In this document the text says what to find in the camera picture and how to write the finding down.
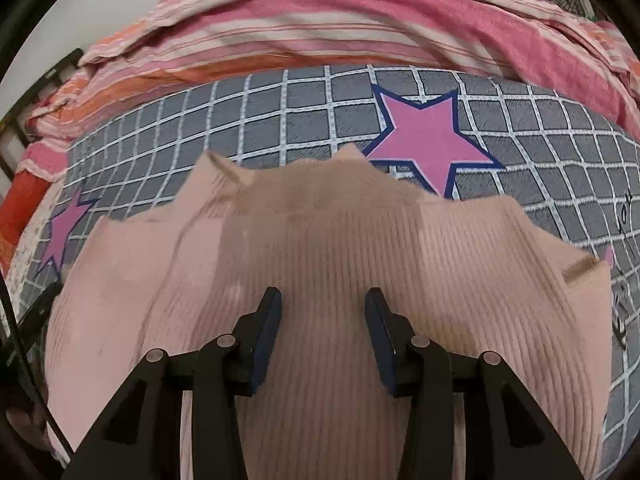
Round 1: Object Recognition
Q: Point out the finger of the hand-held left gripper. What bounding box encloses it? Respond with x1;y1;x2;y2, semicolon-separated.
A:
15;282;63;341

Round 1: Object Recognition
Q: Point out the grey checked blanket with stars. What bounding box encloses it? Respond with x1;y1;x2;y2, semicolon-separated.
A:
10;64;640;480

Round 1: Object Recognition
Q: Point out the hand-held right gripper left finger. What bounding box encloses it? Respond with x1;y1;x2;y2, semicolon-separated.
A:
60;287;283;480

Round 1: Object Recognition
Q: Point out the pink ribbed knit sweater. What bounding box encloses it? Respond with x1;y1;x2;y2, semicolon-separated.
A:
45;144;616;480

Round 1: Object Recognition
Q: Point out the black cable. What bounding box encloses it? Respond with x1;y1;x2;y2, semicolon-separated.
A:
0;280;71;461

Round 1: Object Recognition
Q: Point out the floral bed sheet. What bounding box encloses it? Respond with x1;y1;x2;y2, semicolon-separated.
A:
2;180;71;311

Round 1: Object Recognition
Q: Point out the red embroidered pillow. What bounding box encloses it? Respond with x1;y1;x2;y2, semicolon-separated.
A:
0;167;51;276

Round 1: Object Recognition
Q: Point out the dark wooden slatted headboard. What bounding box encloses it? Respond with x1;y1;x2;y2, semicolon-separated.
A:
0;49;85;181

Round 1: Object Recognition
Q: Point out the pink orange striped quilt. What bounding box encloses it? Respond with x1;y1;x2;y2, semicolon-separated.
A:
17;0;640;181

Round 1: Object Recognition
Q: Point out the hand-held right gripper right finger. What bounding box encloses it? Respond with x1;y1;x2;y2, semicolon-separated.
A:
365;287;586;480

